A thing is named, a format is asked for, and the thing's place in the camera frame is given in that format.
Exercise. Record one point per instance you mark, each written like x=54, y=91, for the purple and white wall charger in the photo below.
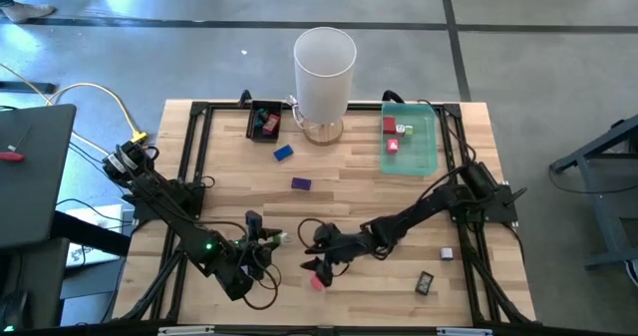
x=400, y=129

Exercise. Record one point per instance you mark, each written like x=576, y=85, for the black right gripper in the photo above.
x=349, y=253

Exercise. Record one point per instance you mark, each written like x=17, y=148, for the green and white wall charger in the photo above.
x=409, y=130
x=283, y=237

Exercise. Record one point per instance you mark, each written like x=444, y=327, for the small blue box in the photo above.
x=283, y=152

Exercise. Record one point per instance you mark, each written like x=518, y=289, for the white cylinder table lamp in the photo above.
x=324, y=77

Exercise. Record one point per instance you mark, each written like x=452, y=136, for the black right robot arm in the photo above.
x=428, y=206

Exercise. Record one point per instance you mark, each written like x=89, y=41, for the black aluminium table frame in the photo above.
x=200, y=109

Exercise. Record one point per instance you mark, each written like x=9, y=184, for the small black device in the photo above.
x=424, y=282

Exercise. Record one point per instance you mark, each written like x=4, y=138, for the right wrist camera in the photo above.
x=329, y=232

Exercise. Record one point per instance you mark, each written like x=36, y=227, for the blue-grey metal cart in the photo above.
x=613, y=262

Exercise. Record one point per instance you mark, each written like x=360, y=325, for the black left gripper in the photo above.
x=256, y=256

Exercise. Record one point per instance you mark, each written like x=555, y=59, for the lavender and white wall charger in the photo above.
x=446, y=253

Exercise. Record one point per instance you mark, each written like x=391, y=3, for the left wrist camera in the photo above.
x=254, y=224

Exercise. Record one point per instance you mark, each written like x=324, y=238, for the dark grey desk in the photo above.
x=35, y=176

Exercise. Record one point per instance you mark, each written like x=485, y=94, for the white printed box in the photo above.
x=99, y=216

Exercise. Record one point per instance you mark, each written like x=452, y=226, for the black flat bar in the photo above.
x=27, y=87

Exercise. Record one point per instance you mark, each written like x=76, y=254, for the teal translucent plastic tray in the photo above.
x=423, y=161

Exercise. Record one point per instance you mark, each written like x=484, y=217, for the white bracket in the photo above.
x=463, y=331
x=184, y=330

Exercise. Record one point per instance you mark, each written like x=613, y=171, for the person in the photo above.
x=27, y=12

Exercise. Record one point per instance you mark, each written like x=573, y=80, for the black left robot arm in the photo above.
x=169, y=211

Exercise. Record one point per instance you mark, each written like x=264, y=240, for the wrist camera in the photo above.
x=254, y=224
x=329, y=232

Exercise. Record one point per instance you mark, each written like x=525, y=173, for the small purple box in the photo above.
x=301, y=183

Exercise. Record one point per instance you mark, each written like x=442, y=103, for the black plastic slotted basket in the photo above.
x=253, y=135

